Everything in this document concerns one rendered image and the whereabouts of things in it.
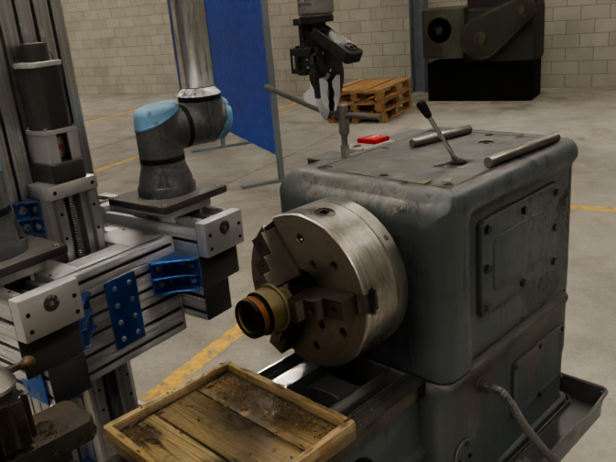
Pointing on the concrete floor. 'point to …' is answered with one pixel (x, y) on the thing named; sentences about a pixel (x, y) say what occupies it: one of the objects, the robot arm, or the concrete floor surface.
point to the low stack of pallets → (376, 97)
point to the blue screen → (243, 73)
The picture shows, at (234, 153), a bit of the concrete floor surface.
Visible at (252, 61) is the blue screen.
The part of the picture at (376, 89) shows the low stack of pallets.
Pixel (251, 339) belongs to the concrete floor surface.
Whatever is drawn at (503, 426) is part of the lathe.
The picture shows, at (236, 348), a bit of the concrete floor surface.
